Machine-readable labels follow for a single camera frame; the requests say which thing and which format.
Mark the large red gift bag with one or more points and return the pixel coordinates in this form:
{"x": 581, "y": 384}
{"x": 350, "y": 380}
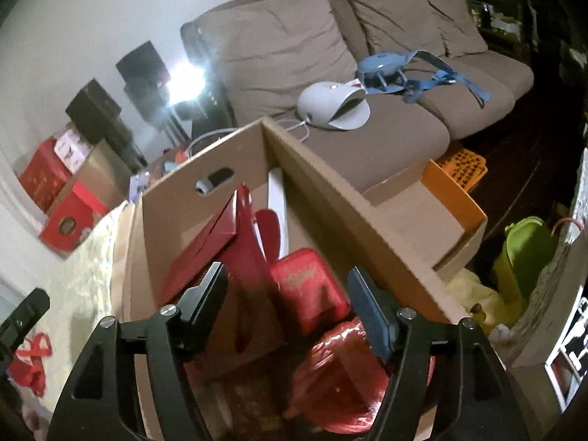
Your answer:
{"x": 206, "y": 248}

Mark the flat cardboard carton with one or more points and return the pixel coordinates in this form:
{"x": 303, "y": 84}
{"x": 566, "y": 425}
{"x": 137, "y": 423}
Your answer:
{"x": 413, "y": 220}

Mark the black speaker on stand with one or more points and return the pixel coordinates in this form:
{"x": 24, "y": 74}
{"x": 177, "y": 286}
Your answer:
{"x": 142, "y": 69}
{"x": 101, "y": 119}

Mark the yellow cloth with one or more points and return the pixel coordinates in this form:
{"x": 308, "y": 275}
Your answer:
{"x": 477, "y": 298}

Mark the red plastic twine ball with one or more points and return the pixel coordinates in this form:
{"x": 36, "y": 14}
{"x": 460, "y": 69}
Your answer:
{"x": 340, "y": 376}

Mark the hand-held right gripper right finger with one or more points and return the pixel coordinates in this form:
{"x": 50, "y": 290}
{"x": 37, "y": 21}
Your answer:
{"x": 374, "y": 317}

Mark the orange plastic crate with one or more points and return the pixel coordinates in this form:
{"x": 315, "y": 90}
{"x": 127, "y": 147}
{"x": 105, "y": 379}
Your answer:
{"x": 459, "y": 174}

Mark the white dome-shaped device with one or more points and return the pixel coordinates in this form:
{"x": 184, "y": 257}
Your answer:
{"x": 326, "y": 105}

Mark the red patterned gift box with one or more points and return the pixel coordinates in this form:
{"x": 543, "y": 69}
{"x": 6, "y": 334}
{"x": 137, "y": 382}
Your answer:
{"x": 43, "y": 174}

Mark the small beige sofa cushion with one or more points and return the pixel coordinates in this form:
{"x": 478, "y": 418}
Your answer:
{"x": 457, "y": 27}

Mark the red rounded tin case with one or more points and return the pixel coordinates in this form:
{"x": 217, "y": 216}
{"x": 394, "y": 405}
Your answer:
{"x": 308, "y": 289}

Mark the medium beige sofa cushion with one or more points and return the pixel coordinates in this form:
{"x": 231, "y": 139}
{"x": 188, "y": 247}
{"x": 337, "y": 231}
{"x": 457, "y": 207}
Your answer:
{"x": 395, "y": 14}

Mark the carton of assorted clutter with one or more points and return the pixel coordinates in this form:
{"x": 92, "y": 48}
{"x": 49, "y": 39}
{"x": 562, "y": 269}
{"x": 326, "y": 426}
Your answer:
{"x": 161, "y": 170}

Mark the large brown carton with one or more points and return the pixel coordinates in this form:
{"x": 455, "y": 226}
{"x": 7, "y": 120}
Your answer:
{"x": 105, "y": 170}

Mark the cardboard box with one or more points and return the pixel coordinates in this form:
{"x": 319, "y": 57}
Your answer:
{"x": 321, "y": 183}

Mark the white lint brush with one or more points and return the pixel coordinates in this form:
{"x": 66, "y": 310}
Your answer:
{"x": 278, "y": 202}

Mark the red chocolate gift bag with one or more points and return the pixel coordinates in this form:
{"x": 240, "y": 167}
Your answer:
{"x": 73, "y": 220}

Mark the yellow checked tablecloth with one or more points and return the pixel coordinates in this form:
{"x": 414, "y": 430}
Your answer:
{"x": 78, "y": 285}

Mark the red foil pouch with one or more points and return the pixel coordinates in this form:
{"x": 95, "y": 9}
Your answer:
{"x": 250, "y": 266}

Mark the beige sofa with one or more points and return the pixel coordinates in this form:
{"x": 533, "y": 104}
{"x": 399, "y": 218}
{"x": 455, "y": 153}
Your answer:
{"x": 390, "y": 142}

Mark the bright lamp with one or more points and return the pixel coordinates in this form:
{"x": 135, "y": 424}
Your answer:
{"x": 183, "y": 82}

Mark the green plastic stool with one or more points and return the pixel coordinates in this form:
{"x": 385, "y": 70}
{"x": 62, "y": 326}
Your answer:
{"x": 523, "y": 252}

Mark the small labelled red gift bag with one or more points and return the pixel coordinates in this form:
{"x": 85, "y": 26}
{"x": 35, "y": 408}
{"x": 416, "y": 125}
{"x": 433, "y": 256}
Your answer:
{"x": 30, "y": 363}

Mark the small white printed box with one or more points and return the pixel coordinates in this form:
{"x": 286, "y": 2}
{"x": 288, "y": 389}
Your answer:
{"x": 73, "y": 149}

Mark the printed paper bag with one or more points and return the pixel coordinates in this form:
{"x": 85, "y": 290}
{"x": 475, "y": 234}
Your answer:
{"x": 551, "y": 330}

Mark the large beige sofa cushion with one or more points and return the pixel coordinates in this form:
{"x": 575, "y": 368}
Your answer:
{"x": 275, "y": 55}

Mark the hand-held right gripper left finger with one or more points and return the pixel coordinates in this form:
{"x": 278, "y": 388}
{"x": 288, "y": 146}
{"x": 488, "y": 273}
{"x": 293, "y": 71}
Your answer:
{"x": 206, "y": 298}

